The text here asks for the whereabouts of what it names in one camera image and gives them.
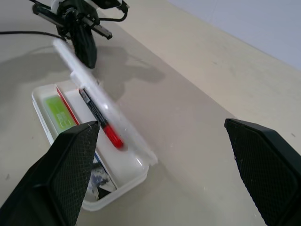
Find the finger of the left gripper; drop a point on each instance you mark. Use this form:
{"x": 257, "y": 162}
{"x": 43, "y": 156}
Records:
{"x": 80, "y": 40}
{"x": 91, "y": 51}

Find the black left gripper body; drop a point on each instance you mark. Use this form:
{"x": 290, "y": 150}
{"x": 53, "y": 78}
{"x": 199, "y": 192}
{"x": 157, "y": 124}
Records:
{"x": 70, "y": 16}

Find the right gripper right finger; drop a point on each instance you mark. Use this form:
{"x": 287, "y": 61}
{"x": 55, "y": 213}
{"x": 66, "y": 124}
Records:
{"x": 270, "y": 169}

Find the black marker with red cap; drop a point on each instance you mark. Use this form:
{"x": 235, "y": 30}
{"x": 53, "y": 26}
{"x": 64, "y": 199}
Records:
{"x": 113, "y": 135}

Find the white plastic pencil case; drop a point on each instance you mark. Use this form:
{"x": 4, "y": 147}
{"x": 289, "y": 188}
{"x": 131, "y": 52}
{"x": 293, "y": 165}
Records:
{"x": 127, "y": 169}

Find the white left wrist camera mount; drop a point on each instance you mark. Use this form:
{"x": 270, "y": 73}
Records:
{"x": 56, "y": 4}

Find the green ruler box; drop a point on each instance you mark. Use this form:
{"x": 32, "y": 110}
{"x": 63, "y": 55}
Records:
{"x": 57, "y": 113}

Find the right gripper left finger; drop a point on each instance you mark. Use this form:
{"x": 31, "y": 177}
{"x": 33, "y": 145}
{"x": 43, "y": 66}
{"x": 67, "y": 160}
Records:
{"x": 47, "y": 183}

